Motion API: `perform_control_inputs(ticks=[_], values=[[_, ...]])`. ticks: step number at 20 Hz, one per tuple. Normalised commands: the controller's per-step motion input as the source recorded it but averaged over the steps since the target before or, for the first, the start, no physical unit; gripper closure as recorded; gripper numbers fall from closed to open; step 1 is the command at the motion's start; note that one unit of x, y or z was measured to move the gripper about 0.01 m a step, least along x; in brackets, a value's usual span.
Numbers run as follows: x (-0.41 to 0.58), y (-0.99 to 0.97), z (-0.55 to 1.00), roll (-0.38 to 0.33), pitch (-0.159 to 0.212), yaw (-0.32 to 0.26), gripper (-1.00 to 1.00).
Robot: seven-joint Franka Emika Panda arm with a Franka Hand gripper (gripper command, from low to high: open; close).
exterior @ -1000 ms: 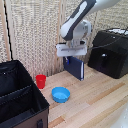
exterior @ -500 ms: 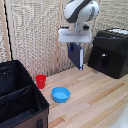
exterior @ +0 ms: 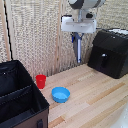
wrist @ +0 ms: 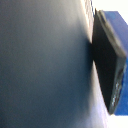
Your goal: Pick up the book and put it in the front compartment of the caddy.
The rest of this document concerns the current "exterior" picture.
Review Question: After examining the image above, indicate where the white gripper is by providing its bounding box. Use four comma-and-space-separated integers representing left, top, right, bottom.
61, 14, 98, 44

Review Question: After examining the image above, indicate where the black hard case box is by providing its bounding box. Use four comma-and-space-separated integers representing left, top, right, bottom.
87, 29, 128, 80

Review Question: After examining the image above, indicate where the white flat device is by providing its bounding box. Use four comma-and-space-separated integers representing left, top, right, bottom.
110, 27, 128, 36

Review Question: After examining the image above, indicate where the red plastic cup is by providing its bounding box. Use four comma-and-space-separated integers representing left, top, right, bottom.
35, 74, 48, 90

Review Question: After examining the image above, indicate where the blue plastic bowl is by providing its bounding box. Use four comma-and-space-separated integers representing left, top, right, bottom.
51, 86, 71, 104

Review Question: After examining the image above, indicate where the black fabric storage bin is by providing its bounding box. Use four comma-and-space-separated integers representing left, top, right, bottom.
0, 59, 51, 128

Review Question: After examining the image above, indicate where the black cable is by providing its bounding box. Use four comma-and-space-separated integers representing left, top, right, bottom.
95, 26, 113, 32

